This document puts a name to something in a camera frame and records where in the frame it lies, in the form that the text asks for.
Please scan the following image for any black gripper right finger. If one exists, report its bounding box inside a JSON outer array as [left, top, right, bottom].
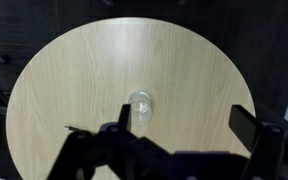
[[229, 105, 263, 152]]

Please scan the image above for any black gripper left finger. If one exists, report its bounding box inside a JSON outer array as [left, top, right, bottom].
[[118, 104, 131, 130]]

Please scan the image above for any clear glass cup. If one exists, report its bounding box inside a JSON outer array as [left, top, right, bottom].
[[129, 91, 153, 125]]

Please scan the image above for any round wooden table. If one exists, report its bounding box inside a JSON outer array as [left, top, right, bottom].
[[6, 18, 254, 180]]

